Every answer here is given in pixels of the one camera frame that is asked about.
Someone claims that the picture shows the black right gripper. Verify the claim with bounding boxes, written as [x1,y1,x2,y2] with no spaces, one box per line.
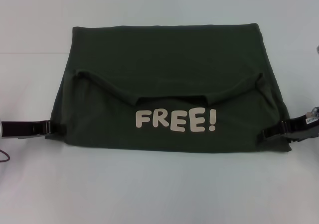
[259,113,319,143]

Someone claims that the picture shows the dark green t-shirt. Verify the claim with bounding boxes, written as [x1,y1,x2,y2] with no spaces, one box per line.
[44,22,292,152]

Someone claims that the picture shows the black left cable metal plug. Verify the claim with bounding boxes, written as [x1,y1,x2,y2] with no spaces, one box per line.
[0,149,11,163]

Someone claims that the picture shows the black cable metal plug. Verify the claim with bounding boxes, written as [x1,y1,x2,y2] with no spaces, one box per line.
[305,106,319,119]
[0,149,11,163]

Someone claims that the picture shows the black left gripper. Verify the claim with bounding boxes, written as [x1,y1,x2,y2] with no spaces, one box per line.
[1,119,67,140]

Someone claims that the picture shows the black right cable metal plug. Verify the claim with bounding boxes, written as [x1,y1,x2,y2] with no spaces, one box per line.
[305,106,319,119]

